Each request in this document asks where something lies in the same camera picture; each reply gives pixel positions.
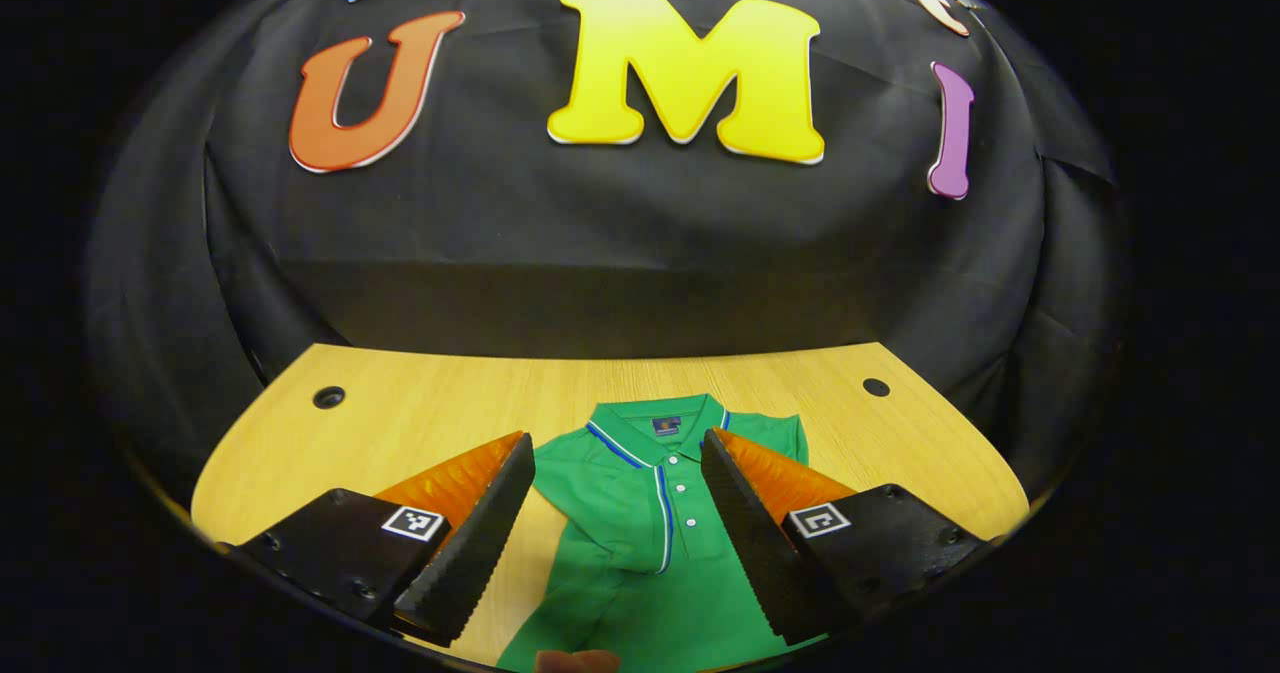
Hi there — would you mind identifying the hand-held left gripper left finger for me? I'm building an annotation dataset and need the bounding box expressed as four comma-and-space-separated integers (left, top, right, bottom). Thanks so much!
232, 431, 537, 649

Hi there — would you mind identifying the black backdrop cloth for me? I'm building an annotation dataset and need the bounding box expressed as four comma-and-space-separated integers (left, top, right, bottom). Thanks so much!
85, 0, 1131, 554

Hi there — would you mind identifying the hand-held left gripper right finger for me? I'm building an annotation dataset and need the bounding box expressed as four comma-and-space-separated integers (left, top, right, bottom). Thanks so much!
700, 428, 991, 646

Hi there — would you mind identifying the green T-shirt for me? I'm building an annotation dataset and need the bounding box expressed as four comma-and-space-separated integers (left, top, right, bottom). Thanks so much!
497, 393, 831, 673

